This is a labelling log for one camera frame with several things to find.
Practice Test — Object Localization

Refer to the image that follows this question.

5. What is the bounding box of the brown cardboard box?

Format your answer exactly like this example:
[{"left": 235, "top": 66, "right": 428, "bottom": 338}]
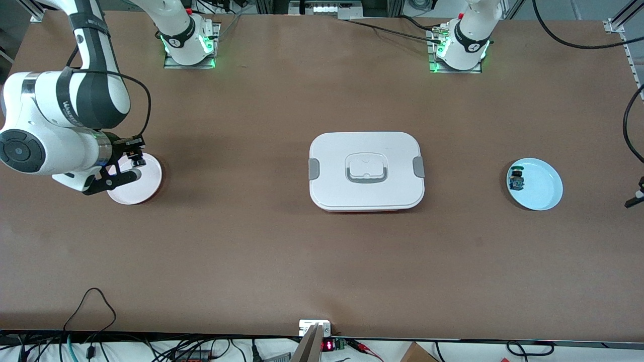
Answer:
[{"left": 400, "top": 342, "right": 439, "bottom": 362}]

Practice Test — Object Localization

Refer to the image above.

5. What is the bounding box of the white power strip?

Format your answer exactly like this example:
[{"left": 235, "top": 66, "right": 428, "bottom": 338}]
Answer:
[{"left": 288, "top": 0, "right": 364, "bottom": 19}]

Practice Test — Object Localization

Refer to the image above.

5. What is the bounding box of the light blue round plate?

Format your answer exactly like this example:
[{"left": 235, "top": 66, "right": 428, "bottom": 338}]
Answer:
[{"left": 506, "top": 158, "right": 563, "bottom": 211}]

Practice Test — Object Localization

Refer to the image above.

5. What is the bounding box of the small silver metal bracket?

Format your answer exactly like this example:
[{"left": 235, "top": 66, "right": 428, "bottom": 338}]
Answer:
[{"left": 298, "top": 320, "right": 332, "bottom": 337}]

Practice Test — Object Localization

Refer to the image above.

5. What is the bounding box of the white lunch box grey handle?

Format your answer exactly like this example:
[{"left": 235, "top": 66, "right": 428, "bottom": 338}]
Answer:
[{"left": 308, "top": 132, "right": 426, "bottom": 213}]

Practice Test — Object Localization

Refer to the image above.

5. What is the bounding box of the black cable across table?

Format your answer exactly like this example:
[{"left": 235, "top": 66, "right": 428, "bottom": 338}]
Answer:
[{"left": 342, "top": 15, "right": 443, "bottom": 43}]

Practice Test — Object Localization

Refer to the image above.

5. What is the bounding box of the aluminium profile rail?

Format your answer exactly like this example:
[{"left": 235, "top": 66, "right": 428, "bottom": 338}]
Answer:
[{"left": 603, "top": 0, "right": 644, "bottom": 88}]

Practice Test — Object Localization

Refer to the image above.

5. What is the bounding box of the pale pink round plate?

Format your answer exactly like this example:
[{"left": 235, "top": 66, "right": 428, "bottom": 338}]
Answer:
[{"left": 107, "top": 152, "right": 163, "bottom": 205}]

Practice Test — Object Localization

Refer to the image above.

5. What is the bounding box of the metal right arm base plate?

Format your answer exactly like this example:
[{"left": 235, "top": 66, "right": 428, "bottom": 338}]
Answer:
[{"left": 164, "top": 23, "right": 221, "bottom": 69}]

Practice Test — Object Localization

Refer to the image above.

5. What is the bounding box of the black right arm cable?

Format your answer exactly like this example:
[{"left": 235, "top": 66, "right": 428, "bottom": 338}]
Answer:
[{"left": 65, "top": 44, "right": 152, "bottom": 139}]

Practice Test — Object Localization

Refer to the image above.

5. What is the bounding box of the black coiled cable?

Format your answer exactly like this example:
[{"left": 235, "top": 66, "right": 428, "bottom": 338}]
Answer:
[{"left": 506, "top": 340, "right": 555, "bottom": 357}]

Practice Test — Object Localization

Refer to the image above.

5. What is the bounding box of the grey metal bar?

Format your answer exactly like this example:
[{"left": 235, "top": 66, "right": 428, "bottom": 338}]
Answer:
[{"left": 289, "top": 324, "right": 324, "bottom": 362}]

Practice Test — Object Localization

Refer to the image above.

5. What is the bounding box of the thin black looped cable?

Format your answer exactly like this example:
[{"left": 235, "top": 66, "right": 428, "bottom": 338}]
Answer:
[{"left": 63, "top": 288, "right": 117, "bottom": 355}]

